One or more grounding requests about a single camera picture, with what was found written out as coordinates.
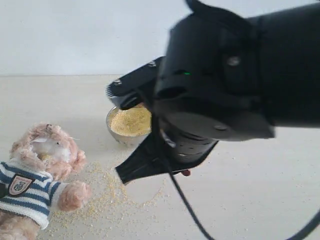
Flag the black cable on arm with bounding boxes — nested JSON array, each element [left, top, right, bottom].
[[134, 84, 320, 240]]

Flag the dark red wooden spoon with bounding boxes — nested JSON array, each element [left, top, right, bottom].
[[181, 169, 191, 177]]

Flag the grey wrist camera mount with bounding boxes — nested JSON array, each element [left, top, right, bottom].
[[105, 56, 163, 110]]

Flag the steel bowl of millet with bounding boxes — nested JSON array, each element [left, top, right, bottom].
[[106, 106, 152, 148]]

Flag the plush bear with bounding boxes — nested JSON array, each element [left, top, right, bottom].
[[0, 123, 91, 240]]

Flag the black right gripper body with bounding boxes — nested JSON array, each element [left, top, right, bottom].
[[150, 112, 218, 173]]

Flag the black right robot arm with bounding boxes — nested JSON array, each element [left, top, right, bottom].
[[110, 0, 320, 183]]

